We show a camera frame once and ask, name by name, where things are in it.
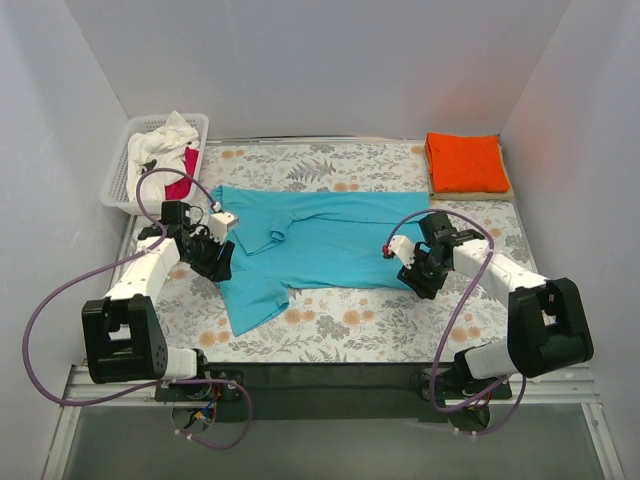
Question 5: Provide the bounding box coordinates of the aluminium frame rail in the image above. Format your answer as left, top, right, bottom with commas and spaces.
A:
64, 365, 601, 407

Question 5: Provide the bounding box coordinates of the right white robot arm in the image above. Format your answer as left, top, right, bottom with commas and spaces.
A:
382, 209, 594, 398

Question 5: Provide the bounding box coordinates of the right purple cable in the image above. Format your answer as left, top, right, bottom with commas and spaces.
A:
382, 208, 529, 437

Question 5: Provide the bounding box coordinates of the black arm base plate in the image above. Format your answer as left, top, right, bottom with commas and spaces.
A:
154, 362, 495, 423

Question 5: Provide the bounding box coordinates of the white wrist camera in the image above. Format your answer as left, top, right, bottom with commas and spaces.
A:
382, 235, 415, 269
207, 211, 239, 245

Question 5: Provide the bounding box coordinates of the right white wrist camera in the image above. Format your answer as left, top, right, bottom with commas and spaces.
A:
382, 235, 415, 269

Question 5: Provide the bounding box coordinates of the teal t shirt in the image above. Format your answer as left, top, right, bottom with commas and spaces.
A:
212, 186, 429, 336

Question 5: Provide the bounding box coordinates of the folded orange t shirt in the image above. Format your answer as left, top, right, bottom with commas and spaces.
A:
425, 132, 511, 194

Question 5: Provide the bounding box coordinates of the white t shirt in basket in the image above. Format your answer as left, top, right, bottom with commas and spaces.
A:
127, 111, 200, 204

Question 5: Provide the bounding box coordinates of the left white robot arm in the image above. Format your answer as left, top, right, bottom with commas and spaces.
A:
81, 201, 238, 400

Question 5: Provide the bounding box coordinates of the white plastic laundry basket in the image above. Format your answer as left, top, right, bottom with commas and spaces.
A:
101, 113, 209, 216

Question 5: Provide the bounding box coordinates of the purple cable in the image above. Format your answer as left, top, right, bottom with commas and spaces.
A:
382, 208, 529, 437
23, 167, 254, 449

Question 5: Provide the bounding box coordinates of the magenta t shirt in basket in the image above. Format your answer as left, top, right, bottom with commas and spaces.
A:
165, 148, 199, 200

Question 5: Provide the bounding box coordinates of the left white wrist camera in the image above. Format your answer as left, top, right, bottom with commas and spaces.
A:
207, 211, 239, 245

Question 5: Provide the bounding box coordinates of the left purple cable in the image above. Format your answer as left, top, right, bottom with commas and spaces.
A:
23, 167, 254, 449

